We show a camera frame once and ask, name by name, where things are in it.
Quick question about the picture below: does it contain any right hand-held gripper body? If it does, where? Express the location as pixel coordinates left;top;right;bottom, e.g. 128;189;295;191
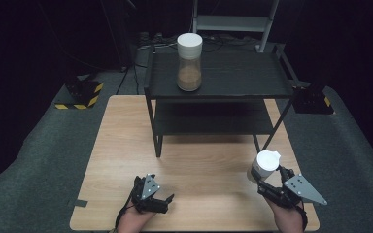
265;174;328;209

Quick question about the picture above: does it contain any grey tape strip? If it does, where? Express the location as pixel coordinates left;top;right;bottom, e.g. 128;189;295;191
67;198;89;209

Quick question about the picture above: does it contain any black floor cable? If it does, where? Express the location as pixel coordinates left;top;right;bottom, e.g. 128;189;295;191
201;33;225;53

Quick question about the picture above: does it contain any grey metal stand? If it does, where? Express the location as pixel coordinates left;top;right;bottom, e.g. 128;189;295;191
189;0;280;53

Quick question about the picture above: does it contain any black block with yellow stripes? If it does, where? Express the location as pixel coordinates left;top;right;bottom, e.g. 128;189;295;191
291;82;335;116
54;75;105;111

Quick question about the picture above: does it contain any clear jar with spouted white lid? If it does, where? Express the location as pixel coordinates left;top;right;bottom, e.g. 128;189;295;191
246;150;283;184

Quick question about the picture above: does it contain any black two-tier shelf rack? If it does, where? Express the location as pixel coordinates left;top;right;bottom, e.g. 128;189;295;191
143;43;309;158

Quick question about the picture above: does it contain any person's left hand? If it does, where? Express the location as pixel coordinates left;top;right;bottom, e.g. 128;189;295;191
116;203;157;233

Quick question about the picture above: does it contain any person's right hand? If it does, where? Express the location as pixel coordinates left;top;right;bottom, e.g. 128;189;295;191
265;197;306;233

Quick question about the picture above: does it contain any clear jar with round white lid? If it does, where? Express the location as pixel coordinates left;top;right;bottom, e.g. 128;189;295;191
176;32;204;92

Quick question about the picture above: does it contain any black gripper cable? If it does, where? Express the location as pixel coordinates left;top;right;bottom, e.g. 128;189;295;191
295;203;309;233
114;190;136;233

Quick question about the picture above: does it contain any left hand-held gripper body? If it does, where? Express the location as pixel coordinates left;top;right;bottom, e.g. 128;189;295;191
130;174;171;215

